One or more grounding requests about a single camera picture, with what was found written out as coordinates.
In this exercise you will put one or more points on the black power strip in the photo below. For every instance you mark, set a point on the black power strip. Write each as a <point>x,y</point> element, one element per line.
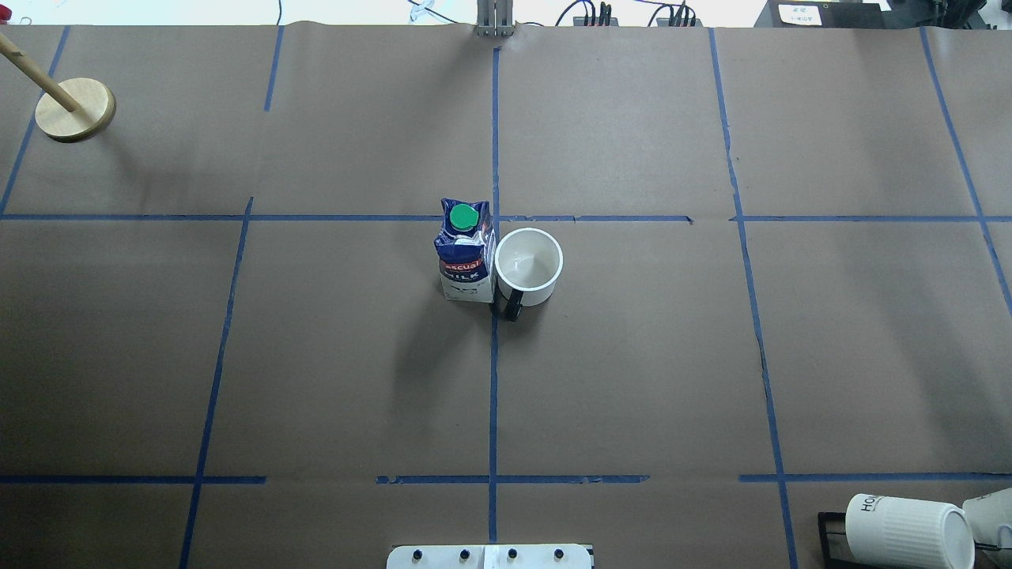
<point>635,14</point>

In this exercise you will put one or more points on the aluminium frame post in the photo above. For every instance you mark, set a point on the aluminium frame post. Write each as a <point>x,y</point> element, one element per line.
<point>495,18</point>

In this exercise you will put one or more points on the white mug black handle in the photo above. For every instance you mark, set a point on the white mug black handle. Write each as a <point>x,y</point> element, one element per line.
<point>528,264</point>

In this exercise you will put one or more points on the black wire rack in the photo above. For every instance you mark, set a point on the black wire rack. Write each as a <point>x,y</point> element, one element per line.
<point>835,550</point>

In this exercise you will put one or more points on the wooden mug tree stand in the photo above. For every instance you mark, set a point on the wooden mug tree stand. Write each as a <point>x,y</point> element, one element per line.
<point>68,111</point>

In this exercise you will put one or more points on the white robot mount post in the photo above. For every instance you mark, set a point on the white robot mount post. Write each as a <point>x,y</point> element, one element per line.
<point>551,555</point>

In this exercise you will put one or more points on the white cup on rack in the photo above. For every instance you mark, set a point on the white cup on rack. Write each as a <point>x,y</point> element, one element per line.
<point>990,519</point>

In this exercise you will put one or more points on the blue white milk carton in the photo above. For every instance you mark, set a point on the blue white milk carton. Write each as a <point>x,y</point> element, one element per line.
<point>465,250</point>

